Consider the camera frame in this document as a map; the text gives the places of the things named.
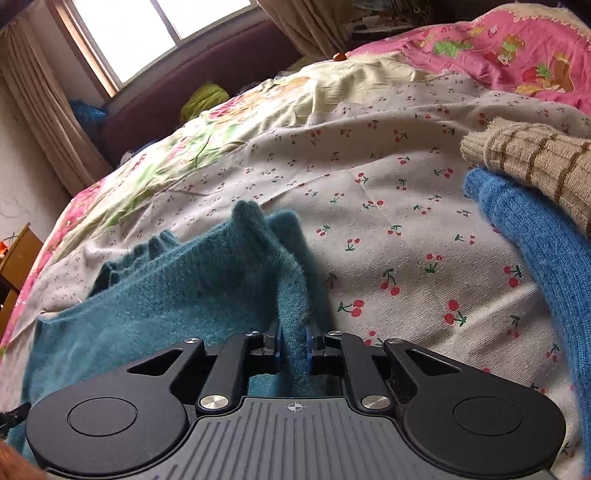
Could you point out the teal knit sweater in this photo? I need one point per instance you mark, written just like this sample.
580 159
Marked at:
161 295

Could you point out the blue knit sweater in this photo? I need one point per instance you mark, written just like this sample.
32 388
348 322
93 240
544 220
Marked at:
549 249

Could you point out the maroon upholstered headboard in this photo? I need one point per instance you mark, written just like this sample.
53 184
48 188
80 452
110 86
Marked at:
147 115

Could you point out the window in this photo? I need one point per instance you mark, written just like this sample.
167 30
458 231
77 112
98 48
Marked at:
147 32

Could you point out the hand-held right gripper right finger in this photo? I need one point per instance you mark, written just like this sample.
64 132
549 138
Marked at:
308 351

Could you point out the beige curtain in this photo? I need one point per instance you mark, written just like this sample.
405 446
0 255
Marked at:
41 106
300 25

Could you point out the wooden desk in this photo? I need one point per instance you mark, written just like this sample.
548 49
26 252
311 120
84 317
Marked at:
21 272

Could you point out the green cloth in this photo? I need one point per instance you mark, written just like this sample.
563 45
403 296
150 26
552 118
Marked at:
203 101

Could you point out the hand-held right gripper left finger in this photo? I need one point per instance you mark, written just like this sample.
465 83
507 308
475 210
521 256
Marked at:
277 351

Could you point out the orange-brown fuzzy cloth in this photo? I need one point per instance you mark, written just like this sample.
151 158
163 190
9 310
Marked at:
14 464

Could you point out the blue plastic bag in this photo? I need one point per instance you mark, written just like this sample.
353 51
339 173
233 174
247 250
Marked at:
88 116

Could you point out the beige striped knit sweater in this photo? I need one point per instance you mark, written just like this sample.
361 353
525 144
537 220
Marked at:
535 159

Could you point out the cherry print bed cover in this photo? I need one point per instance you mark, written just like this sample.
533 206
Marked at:
392 221

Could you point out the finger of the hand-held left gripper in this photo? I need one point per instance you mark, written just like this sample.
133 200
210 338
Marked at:
14 414

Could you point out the cluttered nightstand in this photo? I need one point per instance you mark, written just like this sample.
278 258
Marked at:
415 14

